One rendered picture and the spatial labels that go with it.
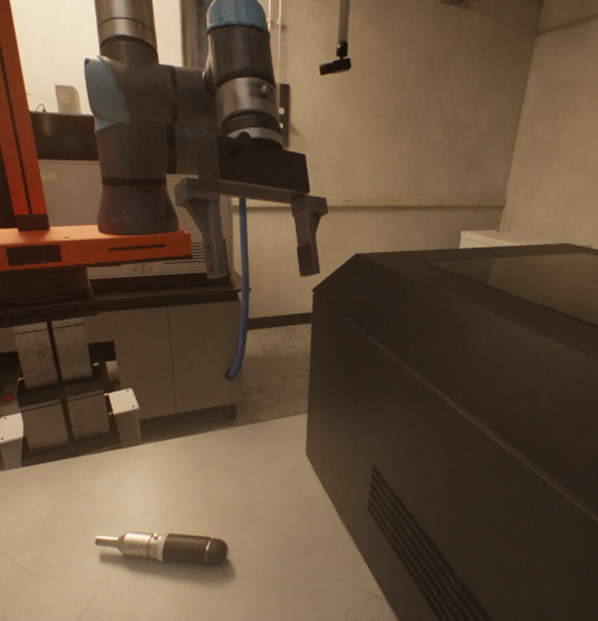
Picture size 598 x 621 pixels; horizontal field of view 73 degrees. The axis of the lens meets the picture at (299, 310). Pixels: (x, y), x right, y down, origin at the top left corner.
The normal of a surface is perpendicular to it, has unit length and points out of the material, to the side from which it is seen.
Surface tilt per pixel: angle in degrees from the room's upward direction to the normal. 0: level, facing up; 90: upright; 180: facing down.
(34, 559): 0
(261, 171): 67
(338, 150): 90
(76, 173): 90
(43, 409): 90
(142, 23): 71
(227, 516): 0
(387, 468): 90
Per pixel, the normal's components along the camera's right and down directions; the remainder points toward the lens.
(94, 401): 0.51, 0.31
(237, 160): 0.62, -0.11
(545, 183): -0.94, 0.09
